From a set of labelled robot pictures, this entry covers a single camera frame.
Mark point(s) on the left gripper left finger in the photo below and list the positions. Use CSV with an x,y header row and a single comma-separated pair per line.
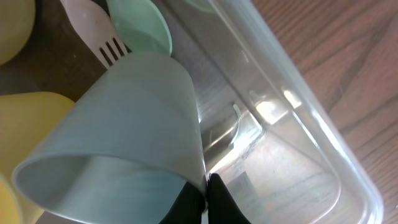
x,y
187,208

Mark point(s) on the yellow bowl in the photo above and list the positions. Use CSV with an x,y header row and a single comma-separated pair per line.
x,y
17,21

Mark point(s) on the white plastic fork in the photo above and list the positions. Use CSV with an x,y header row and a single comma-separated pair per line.
x,y
93,25

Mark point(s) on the clear plastic container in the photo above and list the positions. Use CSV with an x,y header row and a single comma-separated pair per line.
x,y
262,129

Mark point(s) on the pale blue plastic spoon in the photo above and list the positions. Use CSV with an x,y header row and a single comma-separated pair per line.
x,y
140,25

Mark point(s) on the yellow cup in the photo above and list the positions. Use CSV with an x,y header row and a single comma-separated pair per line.
x,y
26,118

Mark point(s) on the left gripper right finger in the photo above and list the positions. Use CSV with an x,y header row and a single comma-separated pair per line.
x,y
222,208

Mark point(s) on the grey cup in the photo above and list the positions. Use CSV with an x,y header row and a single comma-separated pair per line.
x,y
125,150

